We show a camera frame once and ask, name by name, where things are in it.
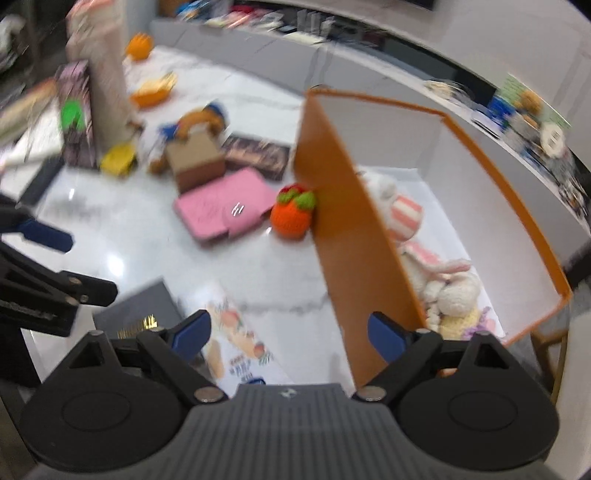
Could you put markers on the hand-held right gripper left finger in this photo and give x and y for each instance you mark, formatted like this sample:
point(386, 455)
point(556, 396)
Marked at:
point(191, 330)

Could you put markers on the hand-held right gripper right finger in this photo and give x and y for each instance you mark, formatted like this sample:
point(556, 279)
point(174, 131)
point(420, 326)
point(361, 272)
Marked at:
point(385, 337)

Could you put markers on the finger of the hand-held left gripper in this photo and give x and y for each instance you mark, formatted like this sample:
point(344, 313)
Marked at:
point(87, 288)
point(46, 235)

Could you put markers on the orange storage box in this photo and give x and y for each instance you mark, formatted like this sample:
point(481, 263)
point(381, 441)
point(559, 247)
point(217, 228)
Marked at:
point(351, 240)

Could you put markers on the pink leather wallet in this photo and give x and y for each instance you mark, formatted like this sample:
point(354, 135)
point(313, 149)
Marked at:
point(217, 207)

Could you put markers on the dark patterned card box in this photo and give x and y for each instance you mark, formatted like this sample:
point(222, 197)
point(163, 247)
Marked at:
point(256, 154)

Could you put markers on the brown teddy bear plush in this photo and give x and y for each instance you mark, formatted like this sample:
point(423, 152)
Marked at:
point(198, 121)

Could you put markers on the illustrated snack packet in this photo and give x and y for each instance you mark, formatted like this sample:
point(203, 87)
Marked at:
point(235, 337)

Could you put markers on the black book gold print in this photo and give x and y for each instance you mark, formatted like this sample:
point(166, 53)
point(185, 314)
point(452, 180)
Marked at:
point(134, 309)

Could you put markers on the black flat bar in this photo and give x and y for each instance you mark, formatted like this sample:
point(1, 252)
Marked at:
point(41, 180)

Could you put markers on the yellow purple knitted toy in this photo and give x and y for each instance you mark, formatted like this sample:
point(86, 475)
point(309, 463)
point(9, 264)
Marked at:
point(455, 323)

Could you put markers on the white pink eared bunny plush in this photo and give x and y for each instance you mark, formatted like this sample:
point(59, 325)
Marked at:
point(455, 293)

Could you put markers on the yellow toy car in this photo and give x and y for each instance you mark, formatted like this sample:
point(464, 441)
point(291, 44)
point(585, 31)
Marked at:
point(117, 159)

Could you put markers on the white pink striped plush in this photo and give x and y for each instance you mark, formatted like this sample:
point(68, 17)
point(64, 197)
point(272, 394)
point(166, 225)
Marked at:
point(406, 217)

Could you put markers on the orange crochet fruit toy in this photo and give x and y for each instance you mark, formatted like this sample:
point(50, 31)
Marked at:
point(288, 219)

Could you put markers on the tall white printed box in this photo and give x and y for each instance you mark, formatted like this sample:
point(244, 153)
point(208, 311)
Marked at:
point(108, 83)

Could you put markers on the small brown cardboard box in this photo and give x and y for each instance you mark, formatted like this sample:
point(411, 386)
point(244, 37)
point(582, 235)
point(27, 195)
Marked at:
point(194, 159)

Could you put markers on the orange peel shaped bowl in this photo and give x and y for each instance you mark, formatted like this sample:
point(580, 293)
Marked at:
point(152, 92)

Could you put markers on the glass dish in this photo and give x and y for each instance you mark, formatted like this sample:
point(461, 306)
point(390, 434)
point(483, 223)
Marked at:
point(445, 87)

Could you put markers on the small shelf teddy bear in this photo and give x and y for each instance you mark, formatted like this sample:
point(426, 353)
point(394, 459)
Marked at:
point(530, 100)

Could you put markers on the green printed card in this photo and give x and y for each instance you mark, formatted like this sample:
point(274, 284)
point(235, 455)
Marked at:
point(512, 85)

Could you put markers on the row of shelf books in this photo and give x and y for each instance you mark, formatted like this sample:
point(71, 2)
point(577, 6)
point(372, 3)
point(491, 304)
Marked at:
point(231, 16)

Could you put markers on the wooden chair frame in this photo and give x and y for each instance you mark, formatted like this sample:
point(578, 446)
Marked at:
point(556, 350)

